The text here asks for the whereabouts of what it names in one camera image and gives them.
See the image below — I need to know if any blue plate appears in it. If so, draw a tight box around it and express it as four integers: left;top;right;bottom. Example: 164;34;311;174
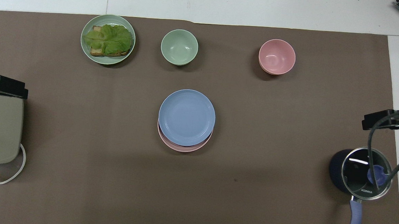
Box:
157;87;217;148

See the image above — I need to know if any pink plate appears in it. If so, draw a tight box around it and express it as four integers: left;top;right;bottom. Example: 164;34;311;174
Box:
156;119;214;154

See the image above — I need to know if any green bowl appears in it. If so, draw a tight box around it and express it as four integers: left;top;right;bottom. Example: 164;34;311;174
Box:
160;28;200;67

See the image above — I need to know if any pink bowl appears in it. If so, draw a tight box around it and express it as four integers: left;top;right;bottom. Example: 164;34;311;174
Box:
257;38;297;76

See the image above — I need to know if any green lettuce leaf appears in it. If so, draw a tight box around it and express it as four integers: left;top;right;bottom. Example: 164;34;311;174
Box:
83;23;133;56

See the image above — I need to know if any toast slice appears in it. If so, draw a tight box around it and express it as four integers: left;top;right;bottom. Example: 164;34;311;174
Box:
90;26;132;59

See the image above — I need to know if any green plate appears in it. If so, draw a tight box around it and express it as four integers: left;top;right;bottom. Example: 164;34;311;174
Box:
79;13;137;66

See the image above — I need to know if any dark blue saucepan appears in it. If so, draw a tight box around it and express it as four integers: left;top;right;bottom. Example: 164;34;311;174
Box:
326;148;367;224

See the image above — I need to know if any glass pot lid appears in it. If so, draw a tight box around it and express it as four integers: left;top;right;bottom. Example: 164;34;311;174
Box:
340;146;395;202

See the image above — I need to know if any black stand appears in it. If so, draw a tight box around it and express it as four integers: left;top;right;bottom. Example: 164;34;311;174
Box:
0;75;30;100
361;106;399;133

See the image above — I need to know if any beige toaster appliance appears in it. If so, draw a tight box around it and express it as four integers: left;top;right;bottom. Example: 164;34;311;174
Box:
0;94;26;167

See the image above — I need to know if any grey cable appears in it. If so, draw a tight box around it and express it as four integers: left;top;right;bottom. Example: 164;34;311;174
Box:
365;109;399;187

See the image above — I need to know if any white power cable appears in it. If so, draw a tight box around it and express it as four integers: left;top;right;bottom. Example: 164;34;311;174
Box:
0;142;27;186

